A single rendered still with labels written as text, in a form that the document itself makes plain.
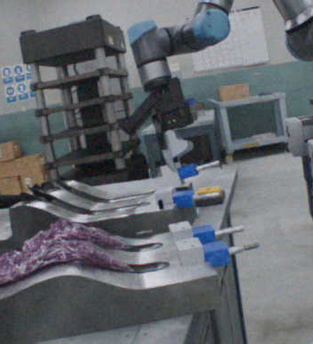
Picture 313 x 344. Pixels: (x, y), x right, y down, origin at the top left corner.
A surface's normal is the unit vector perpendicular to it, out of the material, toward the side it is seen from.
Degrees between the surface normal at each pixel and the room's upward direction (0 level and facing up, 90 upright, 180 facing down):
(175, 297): 90
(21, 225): 90
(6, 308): 90
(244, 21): 90
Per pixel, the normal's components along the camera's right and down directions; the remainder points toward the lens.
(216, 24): 0.33, 0.07
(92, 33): -0.13, 0.16
